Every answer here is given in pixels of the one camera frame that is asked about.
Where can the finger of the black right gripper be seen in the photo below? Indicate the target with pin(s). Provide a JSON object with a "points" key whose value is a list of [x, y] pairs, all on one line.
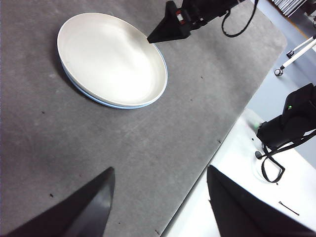
{"points": [[168, 29]]}

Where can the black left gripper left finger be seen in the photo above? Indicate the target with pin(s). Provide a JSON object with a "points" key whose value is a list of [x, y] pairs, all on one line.
{"points": [[74, 217]]}

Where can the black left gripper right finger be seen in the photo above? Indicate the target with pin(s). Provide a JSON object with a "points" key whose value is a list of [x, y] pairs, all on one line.
{"points": [[242, 217]]}

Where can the white round plate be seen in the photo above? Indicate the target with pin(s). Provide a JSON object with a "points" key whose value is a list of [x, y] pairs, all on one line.
{"points": [[111, 61]]}

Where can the blue round plate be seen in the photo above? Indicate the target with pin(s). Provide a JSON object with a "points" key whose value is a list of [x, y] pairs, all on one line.
{"points": [[128, 107]]}

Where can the grey ribbed panel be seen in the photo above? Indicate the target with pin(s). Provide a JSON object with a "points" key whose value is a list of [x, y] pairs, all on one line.
{"points": [[288, 6]]}

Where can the dark grey table mat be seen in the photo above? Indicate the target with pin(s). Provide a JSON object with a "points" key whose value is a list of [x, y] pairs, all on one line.
{"points": [[148, 148]]}

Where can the white tripod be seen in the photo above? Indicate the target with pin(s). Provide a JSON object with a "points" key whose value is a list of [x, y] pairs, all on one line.
{"points": [[298, 53]]}

